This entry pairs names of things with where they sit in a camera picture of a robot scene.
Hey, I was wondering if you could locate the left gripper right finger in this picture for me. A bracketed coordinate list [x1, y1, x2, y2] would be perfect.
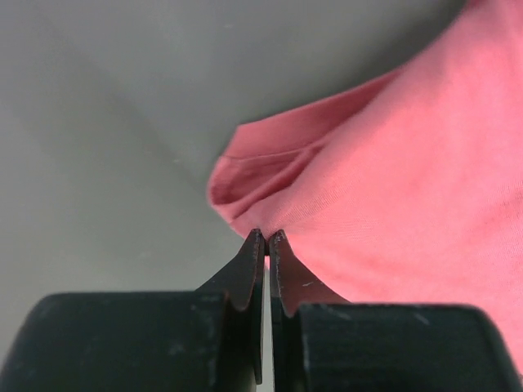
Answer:
[268, 231, 522, 391]

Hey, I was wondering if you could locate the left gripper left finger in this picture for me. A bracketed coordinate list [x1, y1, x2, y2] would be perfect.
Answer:
[1, 229, 266, 392]

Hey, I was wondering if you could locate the red t shirt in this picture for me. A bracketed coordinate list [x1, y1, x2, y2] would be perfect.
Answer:
[207, 1, 522, 364]

